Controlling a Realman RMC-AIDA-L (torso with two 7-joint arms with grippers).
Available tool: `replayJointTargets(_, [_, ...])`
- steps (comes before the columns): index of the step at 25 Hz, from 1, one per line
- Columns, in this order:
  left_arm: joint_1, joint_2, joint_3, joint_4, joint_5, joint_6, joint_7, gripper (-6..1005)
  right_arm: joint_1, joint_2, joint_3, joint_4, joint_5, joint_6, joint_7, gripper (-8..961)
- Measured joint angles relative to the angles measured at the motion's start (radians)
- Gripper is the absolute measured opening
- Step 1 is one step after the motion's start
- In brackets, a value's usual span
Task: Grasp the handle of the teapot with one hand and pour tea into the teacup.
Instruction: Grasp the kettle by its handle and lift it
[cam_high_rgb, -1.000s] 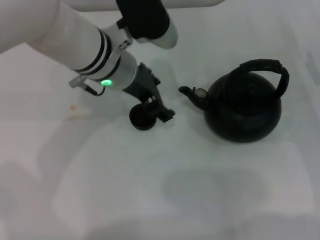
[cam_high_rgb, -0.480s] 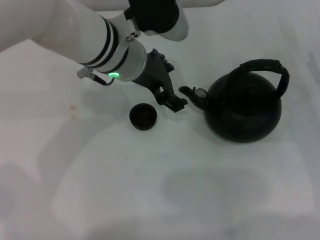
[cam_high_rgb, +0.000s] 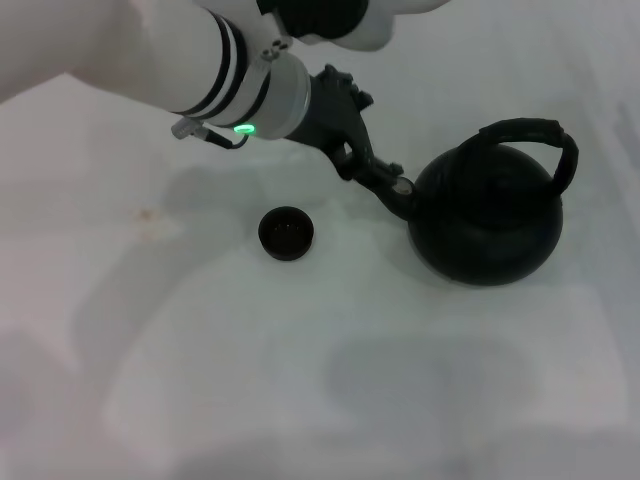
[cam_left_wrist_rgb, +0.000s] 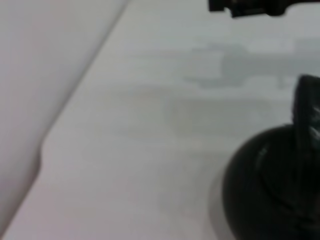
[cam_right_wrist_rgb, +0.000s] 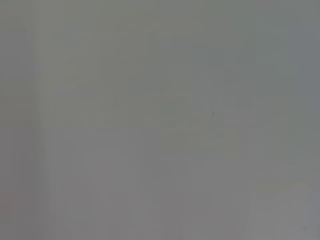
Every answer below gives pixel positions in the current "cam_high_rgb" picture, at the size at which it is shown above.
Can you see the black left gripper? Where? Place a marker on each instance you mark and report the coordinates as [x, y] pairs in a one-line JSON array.
[[330, 115]]

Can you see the small dark round teacup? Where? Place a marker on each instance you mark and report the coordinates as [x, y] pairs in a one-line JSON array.
[[286, 233]]

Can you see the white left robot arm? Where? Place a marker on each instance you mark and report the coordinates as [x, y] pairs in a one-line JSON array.
[[235, 65]]

